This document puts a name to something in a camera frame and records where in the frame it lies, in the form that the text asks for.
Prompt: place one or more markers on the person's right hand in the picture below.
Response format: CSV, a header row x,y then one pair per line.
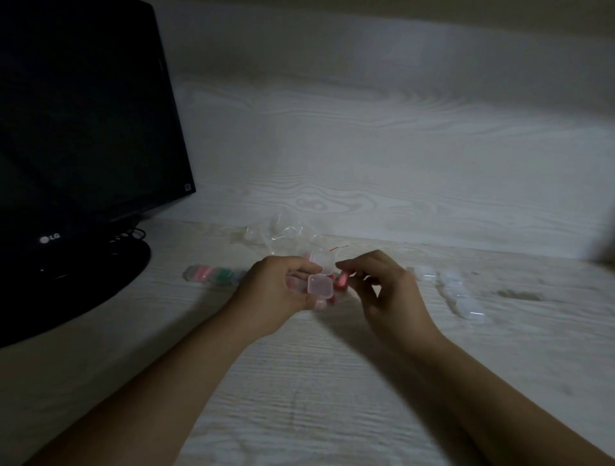
x,y
401,302

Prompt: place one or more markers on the person's left hand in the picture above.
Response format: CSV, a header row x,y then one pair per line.
x,y
264,295

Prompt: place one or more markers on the person's right fingers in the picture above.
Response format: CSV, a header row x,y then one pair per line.
x,y
365,269

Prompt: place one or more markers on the person's left thumb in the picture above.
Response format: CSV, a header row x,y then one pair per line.
x,y
303,301

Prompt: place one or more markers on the small clear plastic box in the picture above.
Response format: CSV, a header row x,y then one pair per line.
x,y
450,279
470,310
421,273
321,286
459,295

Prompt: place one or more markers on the small pink red piece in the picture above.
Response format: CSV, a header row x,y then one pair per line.
x,y
341,281

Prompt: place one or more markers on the person's left forearm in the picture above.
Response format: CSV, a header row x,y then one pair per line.
x,y
153,398

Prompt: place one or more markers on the person's right forearm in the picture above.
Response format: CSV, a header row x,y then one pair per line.
x,y
499,408

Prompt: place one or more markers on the clear plastic zip bag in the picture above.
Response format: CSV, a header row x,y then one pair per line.
x,y
283,237

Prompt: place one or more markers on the small green plastic box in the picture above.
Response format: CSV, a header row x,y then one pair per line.
x,y
223,276

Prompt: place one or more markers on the small pink plastic box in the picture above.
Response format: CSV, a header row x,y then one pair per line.
x,y
198,274

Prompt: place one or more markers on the black computer monitor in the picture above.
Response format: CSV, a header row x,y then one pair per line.
x,y
81,134

